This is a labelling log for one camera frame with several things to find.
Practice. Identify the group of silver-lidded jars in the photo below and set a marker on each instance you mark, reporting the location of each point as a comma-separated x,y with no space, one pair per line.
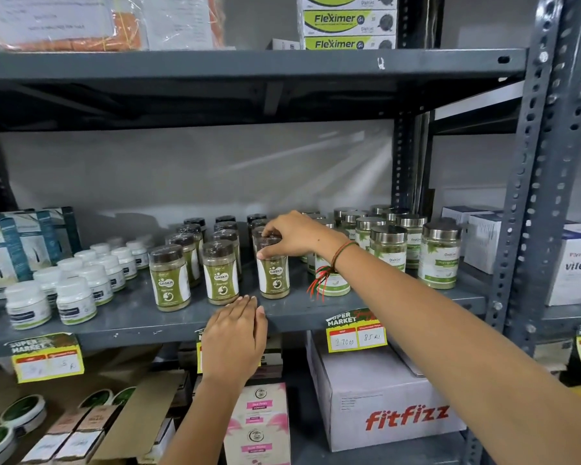
439,259

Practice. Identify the person's right forearm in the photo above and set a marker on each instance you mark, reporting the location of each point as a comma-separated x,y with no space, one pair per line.
455,363

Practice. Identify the white cardboard box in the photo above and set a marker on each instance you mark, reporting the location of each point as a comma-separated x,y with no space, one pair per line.
482,244
457,213

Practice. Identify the plastic-wrapped orange bundle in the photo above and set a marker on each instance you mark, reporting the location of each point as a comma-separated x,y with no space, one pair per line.
130,31

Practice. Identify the person's left hand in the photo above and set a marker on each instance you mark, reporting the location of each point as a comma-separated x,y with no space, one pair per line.
232,341

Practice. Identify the group of brown-capped jars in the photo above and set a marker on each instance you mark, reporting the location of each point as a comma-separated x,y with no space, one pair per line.
169,283

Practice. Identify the person's left forearm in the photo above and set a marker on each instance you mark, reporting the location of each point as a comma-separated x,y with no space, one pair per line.
208,421

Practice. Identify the teal white product box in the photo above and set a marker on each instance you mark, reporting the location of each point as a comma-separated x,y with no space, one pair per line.
68,230
36,242
0,256

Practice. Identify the person's left fingers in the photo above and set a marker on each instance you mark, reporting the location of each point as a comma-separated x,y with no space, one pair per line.
239,312

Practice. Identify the dark brown product box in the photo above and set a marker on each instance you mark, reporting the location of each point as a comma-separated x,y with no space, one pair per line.
272,363

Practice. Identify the person's right fingers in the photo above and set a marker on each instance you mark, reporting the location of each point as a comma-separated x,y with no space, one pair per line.
272,231

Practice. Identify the pink white product box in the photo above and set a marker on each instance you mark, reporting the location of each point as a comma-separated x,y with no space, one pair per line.
264,406
256,447

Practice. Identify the white box purple print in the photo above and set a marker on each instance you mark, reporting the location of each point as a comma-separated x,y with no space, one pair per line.
576,266

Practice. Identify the brown cardboard box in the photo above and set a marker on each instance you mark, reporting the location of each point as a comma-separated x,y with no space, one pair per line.
143,406

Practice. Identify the white carton red print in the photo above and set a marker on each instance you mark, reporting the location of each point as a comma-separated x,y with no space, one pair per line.
368,406

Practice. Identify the group of small white tubs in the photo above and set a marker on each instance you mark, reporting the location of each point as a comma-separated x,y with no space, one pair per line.
76,302

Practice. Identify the small beige brown carton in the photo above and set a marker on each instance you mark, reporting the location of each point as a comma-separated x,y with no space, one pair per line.
80,447
70,420
100,417
43,450

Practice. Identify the person's right hand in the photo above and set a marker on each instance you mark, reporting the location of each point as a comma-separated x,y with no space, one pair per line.
302,234

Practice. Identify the clear plastic sheet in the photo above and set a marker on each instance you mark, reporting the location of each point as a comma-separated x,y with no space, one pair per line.
198,169

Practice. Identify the small white box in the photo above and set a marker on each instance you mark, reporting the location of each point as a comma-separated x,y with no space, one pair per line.
284,44

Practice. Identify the grey metal shelf rack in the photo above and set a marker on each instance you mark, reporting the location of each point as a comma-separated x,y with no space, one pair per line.
222,67
564,312

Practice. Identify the white paper sheet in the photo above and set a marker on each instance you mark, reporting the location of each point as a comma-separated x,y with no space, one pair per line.
53,16

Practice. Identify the brown-lidded green powder jar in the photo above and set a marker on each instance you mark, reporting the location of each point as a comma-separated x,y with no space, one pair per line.
272,278

